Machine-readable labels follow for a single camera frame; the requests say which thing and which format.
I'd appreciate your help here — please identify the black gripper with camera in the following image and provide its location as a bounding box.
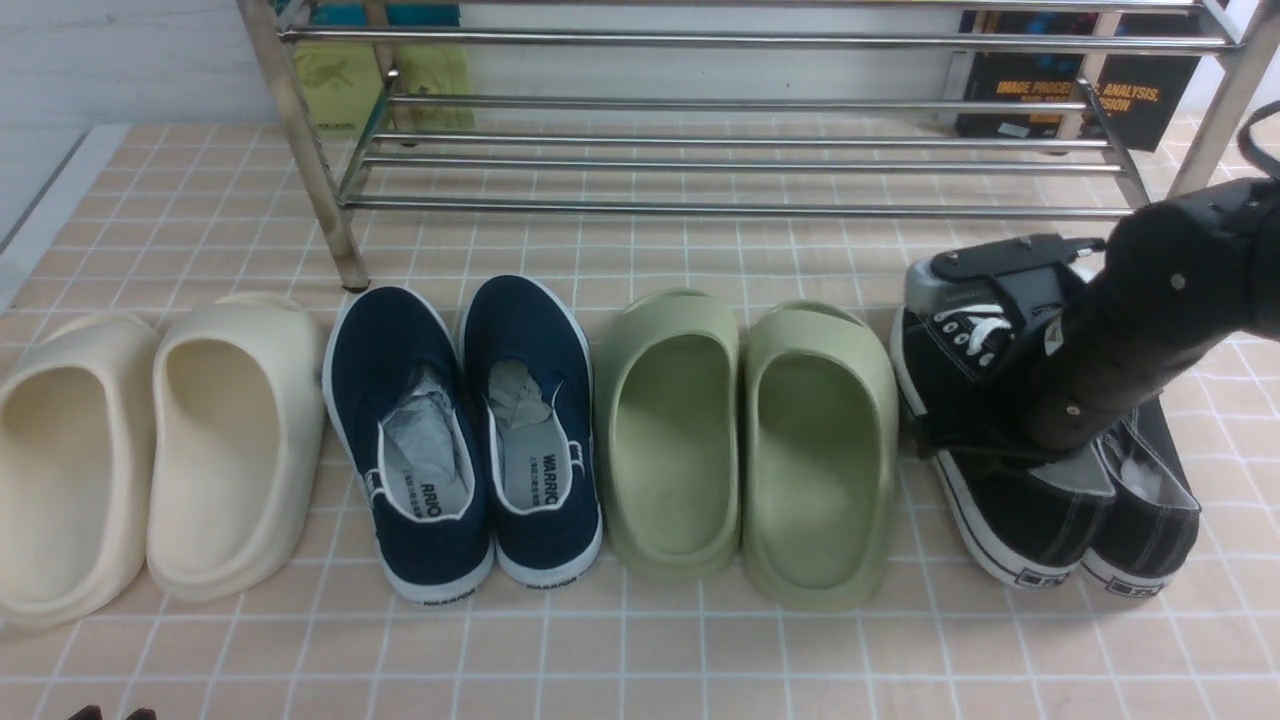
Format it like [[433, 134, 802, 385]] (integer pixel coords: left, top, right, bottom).
[[902, 234, 1105, 329]]

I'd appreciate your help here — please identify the black canvas sneaker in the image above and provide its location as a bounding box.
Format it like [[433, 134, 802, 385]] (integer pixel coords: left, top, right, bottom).
[[890, 304, 1117, 589], [1082, 396, 1202, 600]]

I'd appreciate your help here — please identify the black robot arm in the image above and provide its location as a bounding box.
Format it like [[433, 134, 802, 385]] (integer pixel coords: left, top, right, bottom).
[[908, 102, 1277, 462]]

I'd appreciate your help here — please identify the navy slip-on shoe, right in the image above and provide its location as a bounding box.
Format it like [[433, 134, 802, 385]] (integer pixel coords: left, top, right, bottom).
[[460, 275, 604, 591]]

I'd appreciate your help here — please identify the navy slip-on shoe, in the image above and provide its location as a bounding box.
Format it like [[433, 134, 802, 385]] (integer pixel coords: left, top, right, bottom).
[[460, 275, 604, 591], [323, 286, 495, 606]]

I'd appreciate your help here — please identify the navy slip-on shoe, left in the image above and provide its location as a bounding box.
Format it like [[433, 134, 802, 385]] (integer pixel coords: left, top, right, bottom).
[[323, 286, 495, 606]]

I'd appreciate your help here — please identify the stainless steel shoe rack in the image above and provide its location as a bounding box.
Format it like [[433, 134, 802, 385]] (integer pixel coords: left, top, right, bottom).
[[237, 0, 1280, 293]]

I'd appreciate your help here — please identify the black book orange text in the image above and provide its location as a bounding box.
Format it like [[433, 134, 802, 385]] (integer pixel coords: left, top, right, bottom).
[[954, 12, 1199, 152]]

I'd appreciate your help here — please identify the green slipper, right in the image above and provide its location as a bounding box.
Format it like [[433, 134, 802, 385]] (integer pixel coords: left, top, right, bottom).
[[741, 300, 899, 612]]

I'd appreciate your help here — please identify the green slipper, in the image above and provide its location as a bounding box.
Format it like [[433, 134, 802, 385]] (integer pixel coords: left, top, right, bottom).
[[741, 300, 899, 612], [593, 288, 740, 580]]

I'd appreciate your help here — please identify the green slipper, left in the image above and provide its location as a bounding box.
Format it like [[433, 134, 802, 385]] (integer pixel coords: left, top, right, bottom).
[[593, 288, 740, 580]]

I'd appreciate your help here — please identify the yellow-green book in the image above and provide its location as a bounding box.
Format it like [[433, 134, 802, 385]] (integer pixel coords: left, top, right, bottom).
[[293, 1, 471, 135]]

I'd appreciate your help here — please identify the cream slipper, inner right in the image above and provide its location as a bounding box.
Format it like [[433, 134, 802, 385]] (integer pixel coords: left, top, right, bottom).
[[146, 292, 326, 603]]

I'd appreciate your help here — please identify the cream slipper, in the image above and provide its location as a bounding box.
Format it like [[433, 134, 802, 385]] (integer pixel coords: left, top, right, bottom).
[[1, 313, 159, 628], [146, 292, 326, 603]]

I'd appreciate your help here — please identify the cream slipper, outer left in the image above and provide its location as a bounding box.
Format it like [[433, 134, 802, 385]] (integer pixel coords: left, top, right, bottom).
[[1, 313, 159, 628]]

